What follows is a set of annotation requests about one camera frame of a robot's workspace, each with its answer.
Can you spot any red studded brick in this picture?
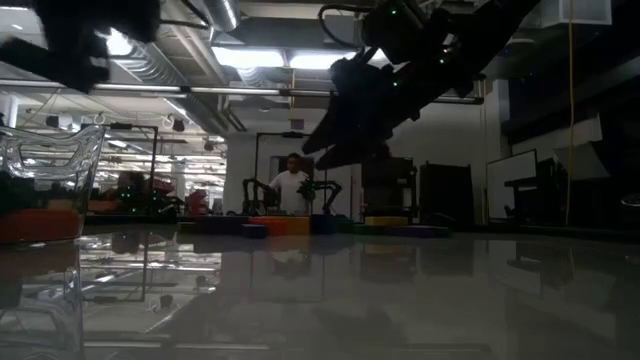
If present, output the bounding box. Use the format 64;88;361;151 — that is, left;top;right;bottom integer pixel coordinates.
0;208;85;245

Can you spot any hanging yellow cable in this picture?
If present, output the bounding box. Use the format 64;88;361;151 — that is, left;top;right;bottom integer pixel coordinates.
564;0;576;227

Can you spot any black gantry frame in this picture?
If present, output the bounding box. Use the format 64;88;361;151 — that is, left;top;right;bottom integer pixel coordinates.
254;131;330;211
75;123;159;211

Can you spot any black cabinet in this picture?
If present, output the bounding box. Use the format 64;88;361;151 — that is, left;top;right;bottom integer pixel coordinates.
359;157;417;220
419;162;475;229

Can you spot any white angled board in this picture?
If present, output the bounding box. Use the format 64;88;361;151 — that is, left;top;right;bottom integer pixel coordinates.
552;115;611;181

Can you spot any person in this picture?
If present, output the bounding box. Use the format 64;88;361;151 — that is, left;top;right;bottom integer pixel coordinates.
268;152;314;215

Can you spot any clear plastic bin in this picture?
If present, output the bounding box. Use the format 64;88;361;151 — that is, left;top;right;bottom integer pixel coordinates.
0;123;107;360

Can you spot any bright ceiling light panel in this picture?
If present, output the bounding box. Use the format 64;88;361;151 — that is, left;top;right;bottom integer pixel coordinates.
212;47;359;72

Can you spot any red chair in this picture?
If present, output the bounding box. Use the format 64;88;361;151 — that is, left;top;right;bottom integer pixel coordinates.
185;188;211;216

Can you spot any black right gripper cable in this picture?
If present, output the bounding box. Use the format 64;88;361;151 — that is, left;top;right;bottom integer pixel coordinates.
317;3;366;51

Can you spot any purple long block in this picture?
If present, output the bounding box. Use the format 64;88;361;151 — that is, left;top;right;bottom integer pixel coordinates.
194;215;251;235
241;223;270;239

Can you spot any green brick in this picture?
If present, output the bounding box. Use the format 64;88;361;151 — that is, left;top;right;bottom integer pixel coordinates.
0;172;49;211

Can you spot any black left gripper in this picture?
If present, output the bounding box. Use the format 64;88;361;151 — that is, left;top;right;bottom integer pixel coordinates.
0;0;161;94

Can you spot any metal overhead crossbar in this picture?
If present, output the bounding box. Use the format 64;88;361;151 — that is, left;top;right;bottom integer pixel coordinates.
0;78;485;106

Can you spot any whiteboard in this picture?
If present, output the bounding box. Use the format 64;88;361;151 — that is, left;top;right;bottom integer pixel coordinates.
486;148;539;220

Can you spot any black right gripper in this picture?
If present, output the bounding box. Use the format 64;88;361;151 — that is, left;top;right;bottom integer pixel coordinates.
302;54;421;171

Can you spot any blue small block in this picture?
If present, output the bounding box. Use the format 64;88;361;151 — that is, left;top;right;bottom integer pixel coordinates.
309;214;337;235

